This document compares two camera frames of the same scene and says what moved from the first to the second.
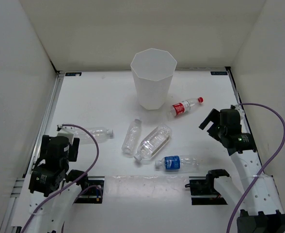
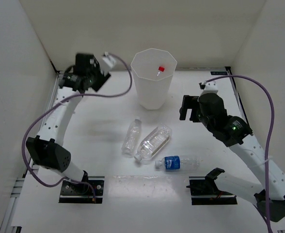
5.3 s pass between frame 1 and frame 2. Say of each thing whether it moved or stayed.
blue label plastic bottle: stayed
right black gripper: moved
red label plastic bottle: moved
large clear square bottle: stayed
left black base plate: stayed
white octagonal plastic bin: stayed
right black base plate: stayed
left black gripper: moved
